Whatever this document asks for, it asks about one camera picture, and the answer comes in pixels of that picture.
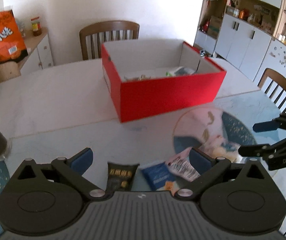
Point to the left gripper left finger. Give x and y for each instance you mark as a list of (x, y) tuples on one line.
[(71, 171)]

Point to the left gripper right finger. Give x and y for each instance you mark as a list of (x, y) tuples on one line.
[(212, 172)]

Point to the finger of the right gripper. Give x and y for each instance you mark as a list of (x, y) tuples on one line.
[(274, 124), (263, 150)]

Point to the yellow cake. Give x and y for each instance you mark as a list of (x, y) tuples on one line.
[(218, 146)]

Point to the black sesame snack packet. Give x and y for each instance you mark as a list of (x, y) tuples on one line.
[(120, 177)]

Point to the pink white snack packet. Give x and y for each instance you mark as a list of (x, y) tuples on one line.
[(180, 166)]

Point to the round fish pattern placemat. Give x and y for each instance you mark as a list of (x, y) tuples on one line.
[(197, 125)]

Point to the brown wooden chair right side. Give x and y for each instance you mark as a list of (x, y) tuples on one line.
[(273, 85)]

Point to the blue snack packet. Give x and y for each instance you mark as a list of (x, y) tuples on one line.
[(159, 178)]

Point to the white green packet in box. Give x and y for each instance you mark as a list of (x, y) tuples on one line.
[(180, 71)]

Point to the red cardboard box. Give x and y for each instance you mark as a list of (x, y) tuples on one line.
[(135, 74)]

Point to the white sideboard cabinet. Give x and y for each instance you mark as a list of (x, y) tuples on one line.
[(39, 53)]

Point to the jar with red lid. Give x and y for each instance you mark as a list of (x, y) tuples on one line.
[(36, 27)]

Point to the brown wooden chair behind table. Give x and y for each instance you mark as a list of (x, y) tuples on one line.
[(93, 36)]

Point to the orange snack bag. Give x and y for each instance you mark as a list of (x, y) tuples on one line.
[(12, 45)]

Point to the white wall cabinet unit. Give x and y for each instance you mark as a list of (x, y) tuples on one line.
[(249, 34)]

